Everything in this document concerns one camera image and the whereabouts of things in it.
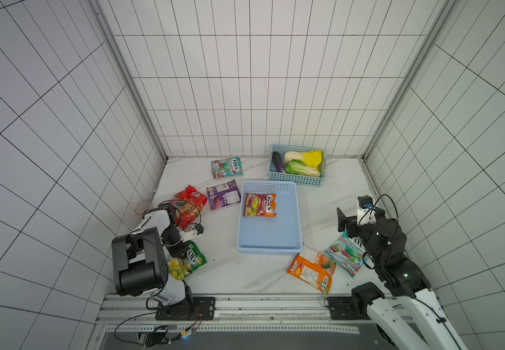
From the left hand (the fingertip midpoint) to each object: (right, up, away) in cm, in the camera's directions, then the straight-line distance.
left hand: (177, 255), depth 84 cm
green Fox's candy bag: (+3, -3, -5) cm, 6 cm away
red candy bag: (0, +18, +15) cm, 23 cm away
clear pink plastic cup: (-19, +18, +11) cm, 28 cm away
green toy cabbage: (+53, +36, +21) cm, 67 cm away
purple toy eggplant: (+44, +39, +29) cm, 66 cm away
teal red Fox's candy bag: (+68, +1, -1) cm, 68 cm away
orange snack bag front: (+53, -3, -4) cm, 54 cm away
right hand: (+61, +22, -12) cm, 66 cm away
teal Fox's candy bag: (+16, +36, +29) cm, 49 cm away
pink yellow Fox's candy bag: (+34, +18, +13) cm, 41 cm away
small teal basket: (+56, +46, +30) cm, 78 cm away
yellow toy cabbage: (+60, +40, +22) cm, 76 cm away
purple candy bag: (+16, +22, +16) cm, 32 cm away
